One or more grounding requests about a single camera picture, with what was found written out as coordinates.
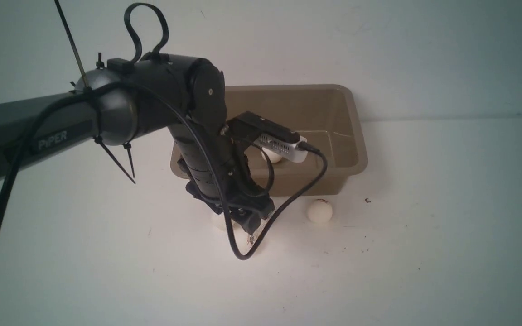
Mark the white ping-pong ball with logo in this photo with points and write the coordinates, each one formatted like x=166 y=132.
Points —
x=320 y=211
x=244 y=240

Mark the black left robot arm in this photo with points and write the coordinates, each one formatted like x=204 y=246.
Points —
x=186 y=95

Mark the tan plastic storage bin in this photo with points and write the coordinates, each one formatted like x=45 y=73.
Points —
x=326 y=115

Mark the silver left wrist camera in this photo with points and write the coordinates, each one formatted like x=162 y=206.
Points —
x=290 y=151

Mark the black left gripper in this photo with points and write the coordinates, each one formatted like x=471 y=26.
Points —
x=248 y=203

